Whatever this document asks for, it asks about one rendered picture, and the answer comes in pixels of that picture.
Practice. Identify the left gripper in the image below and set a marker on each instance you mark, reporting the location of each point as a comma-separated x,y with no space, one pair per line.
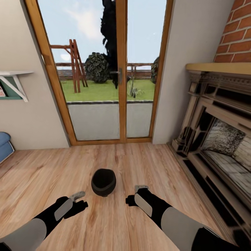
79,207

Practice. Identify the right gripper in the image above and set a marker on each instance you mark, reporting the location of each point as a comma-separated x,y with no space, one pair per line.
131,200

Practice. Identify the cauldron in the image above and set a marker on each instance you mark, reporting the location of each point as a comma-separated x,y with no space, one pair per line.
103,182

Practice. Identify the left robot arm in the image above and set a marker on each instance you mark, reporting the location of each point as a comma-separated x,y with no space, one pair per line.
29,236

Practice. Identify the shelf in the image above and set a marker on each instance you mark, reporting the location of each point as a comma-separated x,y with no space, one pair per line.
12,86

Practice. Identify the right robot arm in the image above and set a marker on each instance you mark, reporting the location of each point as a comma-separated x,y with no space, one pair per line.
186,233

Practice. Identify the door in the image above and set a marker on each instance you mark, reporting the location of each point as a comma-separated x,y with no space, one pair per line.
105,60

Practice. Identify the wood fireplace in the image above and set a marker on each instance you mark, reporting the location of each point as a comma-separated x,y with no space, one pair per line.
214,150

